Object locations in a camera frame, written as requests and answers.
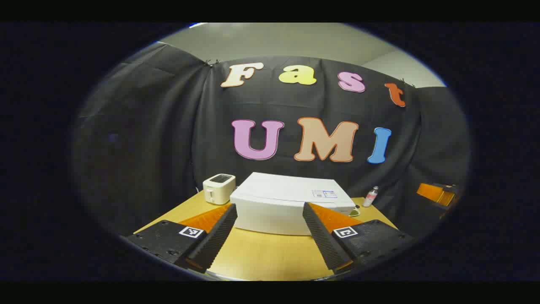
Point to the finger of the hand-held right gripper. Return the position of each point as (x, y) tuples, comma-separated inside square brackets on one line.
[(432, 193)]

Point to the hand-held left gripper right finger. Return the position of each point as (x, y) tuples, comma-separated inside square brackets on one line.
[(322, 240)]

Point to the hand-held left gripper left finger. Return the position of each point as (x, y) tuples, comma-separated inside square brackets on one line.
[(215, 240)]

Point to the white microwave oven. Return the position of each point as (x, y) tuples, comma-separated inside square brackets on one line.
[(270, 211)]

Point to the white divided dish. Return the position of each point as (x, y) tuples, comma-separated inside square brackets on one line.
[(355, 212)]

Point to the white toaster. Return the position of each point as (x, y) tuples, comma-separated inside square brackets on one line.
[(217, 190)]

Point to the clear bottle pink label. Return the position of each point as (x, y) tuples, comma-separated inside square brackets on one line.
[(370, 197)]

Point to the black backdrop cloth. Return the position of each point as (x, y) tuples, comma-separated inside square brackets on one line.
[(147, 147)]

